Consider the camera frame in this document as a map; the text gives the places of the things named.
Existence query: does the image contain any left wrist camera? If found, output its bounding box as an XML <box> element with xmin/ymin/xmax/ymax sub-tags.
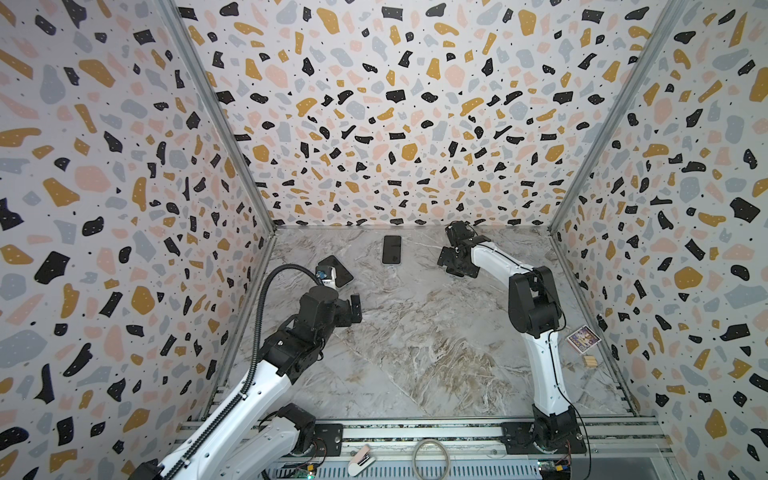
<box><xmin>315</xmin><ymin>265</ymin><xmax>336</xmax><ymax>289</ymax></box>

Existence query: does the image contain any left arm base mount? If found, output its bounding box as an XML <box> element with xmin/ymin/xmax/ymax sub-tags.
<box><xmin>263</xmin><ymin>422</ymin><xmax>344</xmax><ymax>460</ymax></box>

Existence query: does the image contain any middle black phone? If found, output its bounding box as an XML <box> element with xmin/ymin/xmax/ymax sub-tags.
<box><xmin>381</xmin><ymin>235</ymin><xmax>402</xmax><ymax>265</ymax></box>

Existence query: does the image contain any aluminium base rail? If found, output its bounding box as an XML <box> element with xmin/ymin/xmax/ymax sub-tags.
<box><xmin>173</xmin><ymin>416</ymin><xmax>685</xmax><ymax>480</ymax></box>

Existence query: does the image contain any white pink small device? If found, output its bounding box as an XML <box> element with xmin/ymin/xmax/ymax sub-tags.
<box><xmin>347</xmin><ymin>445</ymin><xmax>376</xmax><ymax>477</ymax></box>

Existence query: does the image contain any black phone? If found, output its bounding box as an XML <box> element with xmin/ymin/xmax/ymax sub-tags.
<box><xmin>381</xmin><ymin>235</ymin><xmax>402</xmax><ymax>265</ymax></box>
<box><xmin>315</xmin><ymin>255</ymin><xmax>354</xmax><ymax>289</ymax></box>

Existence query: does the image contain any left black phone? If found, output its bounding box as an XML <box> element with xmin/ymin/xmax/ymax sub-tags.
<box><xmin>315</xmin><ymin>255</ymin><xmax>354</xmax><ymax>289</ymax></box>

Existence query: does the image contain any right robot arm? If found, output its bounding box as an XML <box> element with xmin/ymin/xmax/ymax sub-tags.
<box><xmin>437</xmin><ymin>221</ymin><xmax>580</xmax><ymax>452</ymax></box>

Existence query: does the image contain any colourful printed card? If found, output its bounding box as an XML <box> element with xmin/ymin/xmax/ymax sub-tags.
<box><xmin>566</xmin><ymin>325</ymin><xmax>601</xmax><ymax>354</ymax></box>

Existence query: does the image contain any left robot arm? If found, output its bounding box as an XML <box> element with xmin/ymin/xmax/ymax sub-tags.
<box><xmin>131</xmin><ymin>286</ymin><xmax>362</xmax><ymax>479</ymax></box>

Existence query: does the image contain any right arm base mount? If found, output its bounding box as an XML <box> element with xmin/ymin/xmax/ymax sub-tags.
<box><xmin>500</xmin><ymin>420</ymin><xmax>588</xmax><ymax>455</ymax></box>

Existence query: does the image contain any white cable loop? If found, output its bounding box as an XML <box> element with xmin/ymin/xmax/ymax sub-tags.
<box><xmin>411</xmin><ymin>438</ymin><xmax>452</xmax><ymax>480</ymax></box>

